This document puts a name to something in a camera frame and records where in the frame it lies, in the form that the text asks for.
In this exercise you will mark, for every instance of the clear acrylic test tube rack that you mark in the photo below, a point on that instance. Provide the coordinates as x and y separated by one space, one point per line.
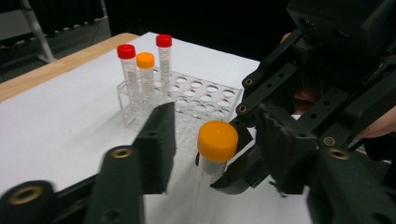
205 99

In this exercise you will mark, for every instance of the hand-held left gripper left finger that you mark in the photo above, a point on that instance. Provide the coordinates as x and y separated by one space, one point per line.
157 149

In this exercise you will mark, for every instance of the orange cap test tube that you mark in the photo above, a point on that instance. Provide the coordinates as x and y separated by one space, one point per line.
145 60
218 140

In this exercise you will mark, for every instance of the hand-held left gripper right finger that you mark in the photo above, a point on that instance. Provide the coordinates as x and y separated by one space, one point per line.
286 152

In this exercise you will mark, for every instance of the red cap test tube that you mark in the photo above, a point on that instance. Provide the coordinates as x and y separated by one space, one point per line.
163 40
126 51

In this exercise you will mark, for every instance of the white metal stand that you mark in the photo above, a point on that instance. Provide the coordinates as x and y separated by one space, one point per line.
37 31

